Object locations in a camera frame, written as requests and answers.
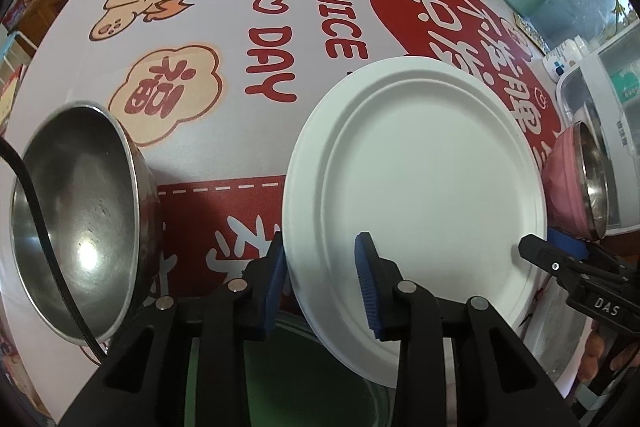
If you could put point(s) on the small steel bowl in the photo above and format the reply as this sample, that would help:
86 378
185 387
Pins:
100 204

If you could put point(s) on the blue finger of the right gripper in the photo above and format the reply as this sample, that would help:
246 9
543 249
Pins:
574 247
546 257

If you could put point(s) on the white dish sterilizer box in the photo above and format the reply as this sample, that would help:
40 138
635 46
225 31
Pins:
603 90

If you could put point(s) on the white paper plate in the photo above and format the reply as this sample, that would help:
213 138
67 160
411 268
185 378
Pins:
429 162

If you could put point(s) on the pink steel-lined bowl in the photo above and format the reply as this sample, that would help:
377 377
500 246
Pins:
575 185

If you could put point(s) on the green plate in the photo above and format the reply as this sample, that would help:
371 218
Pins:
288 379

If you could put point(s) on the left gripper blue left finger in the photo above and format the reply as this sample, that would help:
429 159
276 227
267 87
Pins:
277 271

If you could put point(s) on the right hand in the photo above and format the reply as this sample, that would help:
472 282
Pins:
594 354

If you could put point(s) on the pink printed tablecloth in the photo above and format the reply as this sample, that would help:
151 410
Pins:
215 92

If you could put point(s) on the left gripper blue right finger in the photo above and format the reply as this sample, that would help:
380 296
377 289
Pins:
376 276

